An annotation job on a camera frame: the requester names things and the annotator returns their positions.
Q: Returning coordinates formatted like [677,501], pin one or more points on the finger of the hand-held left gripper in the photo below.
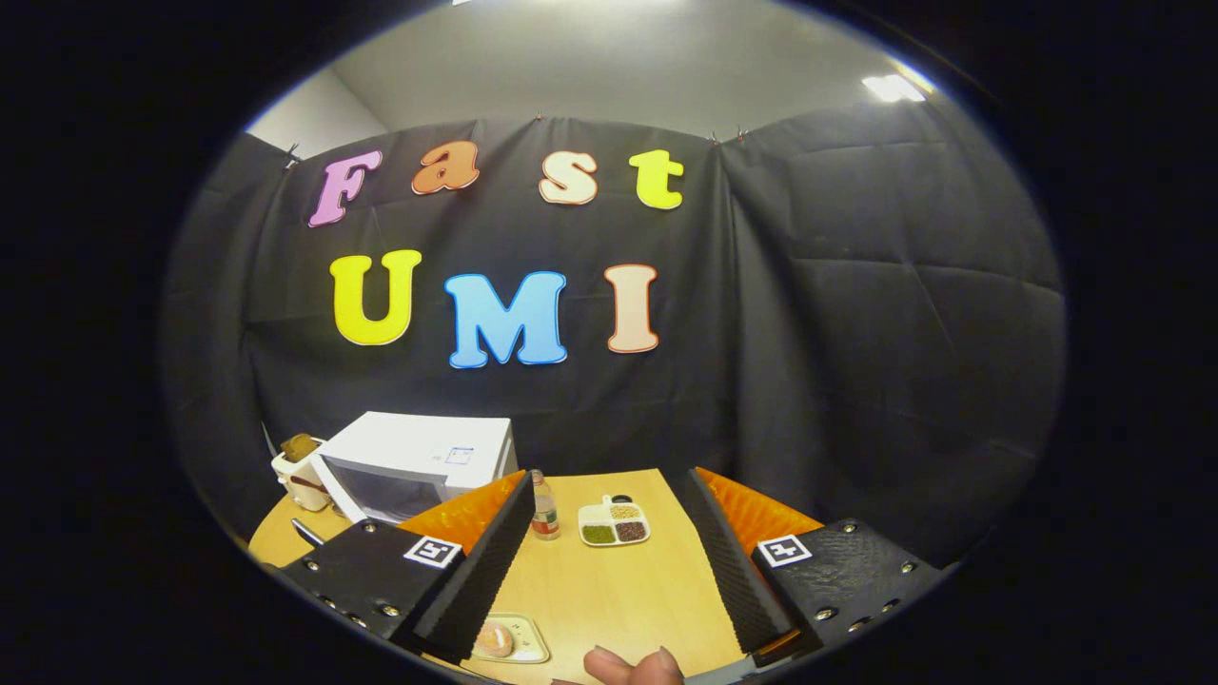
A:
[306,532]

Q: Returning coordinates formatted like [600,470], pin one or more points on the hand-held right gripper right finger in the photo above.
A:
[733,580]

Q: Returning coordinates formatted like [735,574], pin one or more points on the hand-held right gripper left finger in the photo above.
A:
[476,590]

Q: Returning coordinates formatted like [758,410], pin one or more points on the round sesame bread bun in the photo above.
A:
[495,639]

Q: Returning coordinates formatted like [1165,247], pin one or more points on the white microwave oven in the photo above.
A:
[409,442]

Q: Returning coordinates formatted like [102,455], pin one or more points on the white toaster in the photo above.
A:
[303,480]

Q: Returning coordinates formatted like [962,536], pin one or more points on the pale green square plate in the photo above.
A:
[528,639]

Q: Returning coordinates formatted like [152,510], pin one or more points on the clear plastic bottle red label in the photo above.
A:
[544,514]

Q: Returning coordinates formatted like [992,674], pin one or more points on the white divided plate with beans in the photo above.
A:
[614,525]

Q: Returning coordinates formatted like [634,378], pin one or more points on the small ceiling light panel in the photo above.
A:
[893,88]

